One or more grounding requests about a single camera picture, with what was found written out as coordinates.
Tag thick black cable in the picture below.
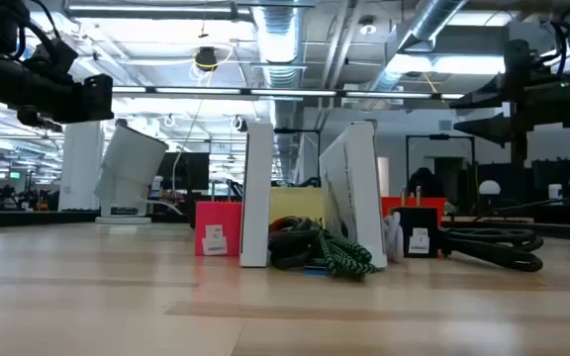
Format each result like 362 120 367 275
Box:
437 226 545 274

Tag white usb cable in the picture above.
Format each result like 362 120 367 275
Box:
382 212 406 264

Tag pink charger plug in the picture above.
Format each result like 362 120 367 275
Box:
194 197 243 257

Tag black equipment cabinet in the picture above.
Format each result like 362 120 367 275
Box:
530 157 570 205

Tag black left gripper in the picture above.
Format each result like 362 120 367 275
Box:
15 73 116 134

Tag white building column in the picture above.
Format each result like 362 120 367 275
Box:
57 121 105 213

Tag yellow translucent plastic bin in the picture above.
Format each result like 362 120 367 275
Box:
268 186 327 224

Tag black cable with red strap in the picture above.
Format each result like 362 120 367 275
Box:
267 215 324 271

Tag white cable product box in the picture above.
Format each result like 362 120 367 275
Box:
238 122 275 269
318 121 388 270

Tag green black braided cable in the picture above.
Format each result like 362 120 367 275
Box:
304 228 379 283

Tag black charger plug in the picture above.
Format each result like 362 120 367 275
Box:
392 185 440 260

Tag black metal stand frame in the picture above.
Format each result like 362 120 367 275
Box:
404 133 477 200

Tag person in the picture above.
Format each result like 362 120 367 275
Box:
407 166 446 200

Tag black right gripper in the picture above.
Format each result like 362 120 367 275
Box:
449 39 570 172

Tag black overhead camera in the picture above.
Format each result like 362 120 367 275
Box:
194 45 219 73

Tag black aluminium table frame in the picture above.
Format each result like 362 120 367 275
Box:
0 193 570 242

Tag ribbed silver ventilation duct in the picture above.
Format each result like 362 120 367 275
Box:
251 0 307 90

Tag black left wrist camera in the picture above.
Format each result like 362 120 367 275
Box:
31 38 79 76

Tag spiral silver ventilation duct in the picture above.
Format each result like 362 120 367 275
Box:
367 0 467 91

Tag black computer monitor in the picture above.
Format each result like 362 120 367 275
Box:
157 151 211 192

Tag white globe lamp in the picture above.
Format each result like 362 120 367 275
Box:
478 179 503 197

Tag overhead led light bar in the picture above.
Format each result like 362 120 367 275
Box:
111 85 466 102

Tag white tilted bin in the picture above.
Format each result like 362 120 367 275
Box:
92 122 170 225

